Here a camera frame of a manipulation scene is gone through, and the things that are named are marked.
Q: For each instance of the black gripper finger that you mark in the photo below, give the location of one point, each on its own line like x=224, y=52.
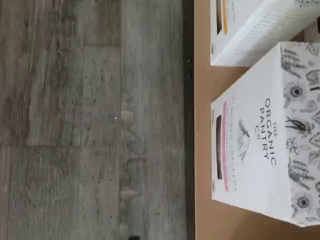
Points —
x=134, y=237

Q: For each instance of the white box pink strip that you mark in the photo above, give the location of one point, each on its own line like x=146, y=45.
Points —
x=250, y=150

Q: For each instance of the white box orange strip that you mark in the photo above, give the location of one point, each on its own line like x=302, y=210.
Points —
x=250, y=32

